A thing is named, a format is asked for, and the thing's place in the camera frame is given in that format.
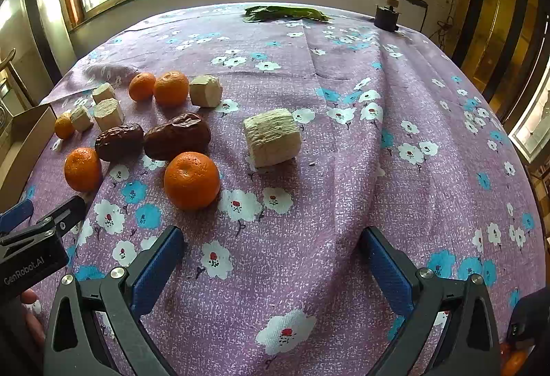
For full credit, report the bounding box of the cardboard box tray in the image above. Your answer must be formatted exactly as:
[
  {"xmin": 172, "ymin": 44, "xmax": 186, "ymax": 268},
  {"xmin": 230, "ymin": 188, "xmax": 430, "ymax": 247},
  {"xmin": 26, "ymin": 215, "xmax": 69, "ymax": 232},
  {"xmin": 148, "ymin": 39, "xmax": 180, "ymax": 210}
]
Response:
[{"xmin": 0, "ymin": 104, "xmax": 56, "ymax": 212}]

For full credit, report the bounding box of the person hand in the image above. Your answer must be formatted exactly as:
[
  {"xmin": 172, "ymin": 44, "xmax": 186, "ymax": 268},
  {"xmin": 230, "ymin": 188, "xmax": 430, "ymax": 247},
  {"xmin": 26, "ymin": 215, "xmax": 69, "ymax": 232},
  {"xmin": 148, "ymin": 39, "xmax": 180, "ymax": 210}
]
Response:
[{"xmin": 21, "ymin": 289, "xmax": 46, "ymax": 347}]

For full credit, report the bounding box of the dried red date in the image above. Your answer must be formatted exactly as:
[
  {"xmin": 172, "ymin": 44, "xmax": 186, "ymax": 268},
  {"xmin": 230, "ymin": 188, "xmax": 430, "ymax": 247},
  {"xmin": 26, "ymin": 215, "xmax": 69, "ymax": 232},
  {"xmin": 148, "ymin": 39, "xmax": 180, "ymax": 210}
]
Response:
[
  {"xmin": 143, "ymin": 113, "xmax": 211, "ymax": 161},
  {"xmin": 95, "ymin": 124, "xmax": 144, "ymax": 162}
]

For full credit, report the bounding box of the large front orange tangerine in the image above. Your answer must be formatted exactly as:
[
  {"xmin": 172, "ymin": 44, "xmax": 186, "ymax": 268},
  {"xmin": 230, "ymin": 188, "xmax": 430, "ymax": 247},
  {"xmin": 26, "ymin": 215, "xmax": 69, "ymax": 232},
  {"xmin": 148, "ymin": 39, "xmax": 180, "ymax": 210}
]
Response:
[{"xmin": 164, "ymin": 152, "xmax": 221, "ymax": 211}]

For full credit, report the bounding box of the wooden chair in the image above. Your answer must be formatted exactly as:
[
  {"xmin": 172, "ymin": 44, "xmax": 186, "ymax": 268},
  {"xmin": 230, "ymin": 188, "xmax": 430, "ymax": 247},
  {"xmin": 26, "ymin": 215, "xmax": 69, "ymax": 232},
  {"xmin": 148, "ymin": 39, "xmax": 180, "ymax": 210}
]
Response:
[{"xmin": 1, "ymin": 48, "xmax": 37, "ymax": 111}]

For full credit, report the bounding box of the purple floral tablecloth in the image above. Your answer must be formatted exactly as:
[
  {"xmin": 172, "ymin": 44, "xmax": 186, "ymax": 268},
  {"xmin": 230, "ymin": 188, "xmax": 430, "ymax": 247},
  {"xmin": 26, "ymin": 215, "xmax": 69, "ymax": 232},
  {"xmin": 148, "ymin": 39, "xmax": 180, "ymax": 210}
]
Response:
[{"xmin": 45, "ymin": 5, "xmax": 545, "ymax": 375}]

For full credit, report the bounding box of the green leafy vegetable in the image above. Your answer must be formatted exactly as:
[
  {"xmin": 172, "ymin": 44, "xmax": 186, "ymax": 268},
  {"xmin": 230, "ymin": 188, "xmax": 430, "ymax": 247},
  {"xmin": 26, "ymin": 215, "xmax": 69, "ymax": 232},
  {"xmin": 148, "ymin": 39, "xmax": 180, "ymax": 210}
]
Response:
[{"xmin": 243, "ymin": 5, "xmax": 330, "ymax": 23}]

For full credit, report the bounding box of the small yellowish tangerine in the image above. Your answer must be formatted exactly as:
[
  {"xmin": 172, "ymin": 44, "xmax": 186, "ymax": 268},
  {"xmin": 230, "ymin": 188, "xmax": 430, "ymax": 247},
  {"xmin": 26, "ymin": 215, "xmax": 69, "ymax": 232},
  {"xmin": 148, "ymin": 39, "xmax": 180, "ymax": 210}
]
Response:
[{"xmin": 54, "ymin": 113, "xmax": 76, "ymax": 141}]

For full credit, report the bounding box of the white yam chunk back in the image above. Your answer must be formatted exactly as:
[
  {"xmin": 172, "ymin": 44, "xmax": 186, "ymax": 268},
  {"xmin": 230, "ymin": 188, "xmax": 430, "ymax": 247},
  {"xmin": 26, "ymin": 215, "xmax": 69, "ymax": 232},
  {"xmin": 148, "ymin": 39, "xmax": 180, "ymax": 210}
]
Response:
[{"xmin": 92, "ymin": 83, "xmax": 116, "ymax": 104}]

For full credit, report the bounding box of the large white yam chunk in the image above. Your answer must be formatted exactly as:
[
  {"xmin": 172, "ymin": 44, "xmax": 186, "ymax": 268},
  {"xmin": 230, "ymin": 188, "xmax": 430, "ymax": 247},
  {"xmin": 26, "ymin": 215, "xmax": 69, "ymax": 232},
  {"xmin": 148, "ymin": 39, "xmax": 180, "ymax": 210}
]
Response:
[{"xmin": 243, "ymin": 108, "xmax": 302, "ymax": 167}]

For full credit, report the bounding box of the beige yam chunk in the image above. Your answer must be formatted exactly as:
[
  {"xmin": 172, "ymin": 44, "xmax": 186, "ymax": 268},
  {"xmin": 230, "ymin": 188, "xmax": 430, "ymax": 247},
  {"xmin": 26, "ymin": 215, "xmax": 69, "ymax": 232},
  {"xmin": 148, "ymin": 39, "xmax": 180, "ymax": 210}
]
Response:
[{"xmin": 189, "ymin": 74, "xmax": 223, "ymax": 108}]

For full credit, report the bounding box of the dark small jar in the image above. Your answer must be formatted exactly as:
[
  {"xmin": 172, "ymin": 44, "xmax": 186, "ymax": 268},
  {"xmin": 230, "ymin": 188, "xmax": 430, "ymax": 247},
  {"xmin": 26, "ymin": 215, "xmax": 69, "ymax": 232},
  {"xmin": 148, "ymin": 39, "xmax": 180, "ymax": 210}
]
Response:
[{"xmin": 374, "ymin": 0, "xmax": 399, "ymax": 32}]

